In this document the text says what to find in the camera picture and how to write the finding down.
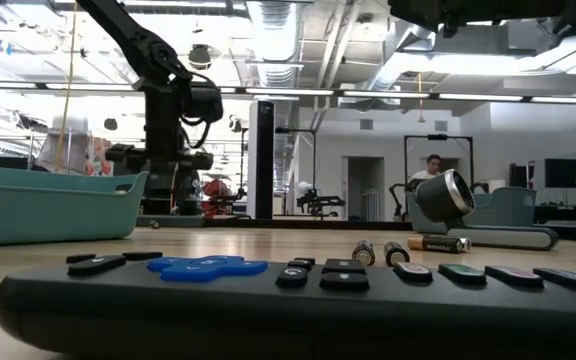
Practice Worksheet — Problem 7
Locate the person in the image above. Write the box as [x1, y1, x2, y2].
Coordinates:
[410, 153, 444, 182]

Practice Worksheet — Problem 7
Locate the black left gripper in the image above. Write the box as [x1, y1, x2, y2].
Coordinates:
[105, 92, 215, 216]

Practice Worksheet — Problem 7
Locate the teal plastic bin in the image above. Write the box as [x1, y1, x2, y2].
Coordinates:
[407, 187, 539, 235]
[0, 154, 149, 247]

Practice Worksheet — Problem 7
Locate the black silver-ringed flashlight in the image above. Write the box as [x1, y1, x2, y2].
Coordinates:
[414, 168, 560, 252]

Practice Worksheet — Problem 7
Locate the thin yellow cable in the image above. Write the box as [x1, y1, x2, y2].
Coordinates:
[55, 0, 79, 174]

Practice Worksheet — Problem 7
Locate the black column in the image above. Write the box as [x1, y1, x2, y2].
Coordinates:
[255, 99, 276, 220]

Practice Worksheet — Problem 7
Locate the black stand frame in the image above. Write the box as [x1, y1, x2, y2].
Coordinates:
[402, 133, 475, 196]

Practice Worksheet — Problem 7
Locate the black monitor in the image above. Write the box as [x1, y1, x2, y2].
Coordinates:
[544, 158, 576, 189]

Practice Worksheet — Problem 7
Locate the black background robot rig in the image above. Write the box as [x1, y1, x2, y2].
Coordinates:
[295, 180, 348, 220]

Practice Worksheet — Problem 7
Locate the grey multiport hub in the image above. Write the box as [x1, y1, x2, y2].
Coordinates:
[135, 214, 204, 229]

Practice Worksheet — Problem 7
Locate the red object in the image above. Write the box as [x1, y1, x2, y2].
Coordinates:
[201, 178, 234, 217]

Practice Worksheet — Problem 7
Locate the black remote control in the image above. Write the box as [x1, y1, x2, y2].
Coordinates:
[0, 249, 576, 360]

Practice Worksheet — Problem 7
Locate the black metal table frame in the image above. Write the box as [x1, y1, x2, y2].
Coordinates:
[202, 216, 576, 244]

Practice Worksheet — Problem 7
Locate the black copper battery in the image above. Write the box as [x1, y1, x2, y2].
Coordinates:
[384, 241, 411, 268]
[407, 234, 462, 254]

